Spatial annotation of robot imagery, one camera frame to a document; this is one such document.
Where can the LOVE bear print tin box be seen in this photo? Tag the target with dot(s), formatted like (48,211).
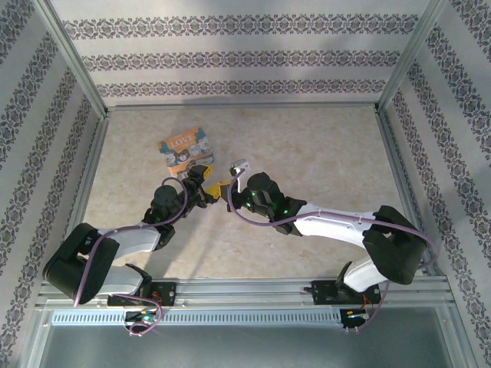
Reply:
(184,149)

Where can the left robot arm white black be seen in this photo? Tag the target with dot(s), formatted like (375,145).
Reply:
(130,239)

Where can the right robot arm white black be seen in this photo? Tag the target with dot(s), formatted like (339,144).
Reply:
(330,226)

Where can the left controller board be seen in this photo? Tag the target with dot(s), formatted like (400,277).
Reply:
(142,317)

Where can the controller board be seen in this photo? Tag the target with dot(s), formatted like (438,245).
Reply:
(356,315)
(142,317)

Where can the grey metal shelf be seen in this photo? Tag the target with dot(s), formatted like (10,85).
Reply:
(245,347)

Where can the right controller board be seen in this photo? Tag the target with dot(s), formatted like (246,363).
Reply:
(356,315)

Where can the aluminium back rail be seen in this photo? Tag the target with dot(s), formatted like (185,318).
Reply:
(241,108)

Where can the aluminium rail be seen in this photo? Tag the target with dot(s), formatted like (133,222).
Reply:
(245,291)
(241,108)
(403,184)
(86,180)

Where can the aluminium left side rail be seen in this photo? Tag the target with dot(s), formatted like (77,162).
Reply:
(86,180)

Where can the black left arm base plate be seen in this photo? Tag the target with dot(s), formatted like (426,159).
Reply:
(167,293)

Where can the aluminium front rail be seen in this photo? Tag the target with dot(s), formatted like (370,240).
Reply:
(245,291)

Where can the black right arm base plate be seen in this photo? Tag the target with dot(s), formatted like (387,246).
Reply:
(326,291)

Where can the aluminium right side rail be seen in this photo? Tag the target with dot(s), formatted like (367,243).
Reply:
(403,184)

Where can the aluminium left frame post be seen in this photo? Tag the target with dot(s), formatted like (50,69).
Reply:
(73,57)

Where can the aluminium frame post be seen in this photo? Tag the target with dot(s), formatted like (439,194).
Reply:
(410,53)
(73,57)

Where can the aluminium right frame post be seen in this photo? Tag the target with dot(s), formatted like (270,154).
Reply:
(410,53)

